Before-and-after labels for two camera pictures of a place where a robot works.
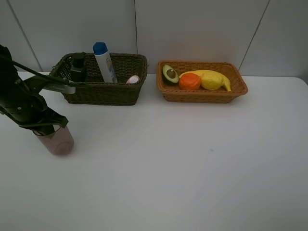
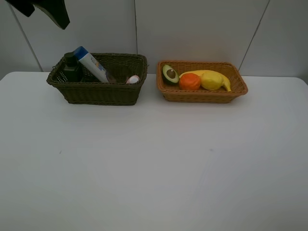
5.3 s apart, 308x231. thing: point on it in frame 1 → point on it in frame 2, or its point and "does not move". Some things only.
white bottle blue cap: [101, 53] → [83, 56]
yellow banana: [226, 84] does not move
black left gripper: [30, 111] → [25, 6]
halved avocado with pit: [170, 74] does not move
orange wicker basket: [173, 93] does not move
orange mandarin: [189, 81] does not move
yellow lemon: [211, 80] does not move
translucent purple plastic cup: [61, 144] → [117, 75]
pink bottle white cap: [133, 79] does not move
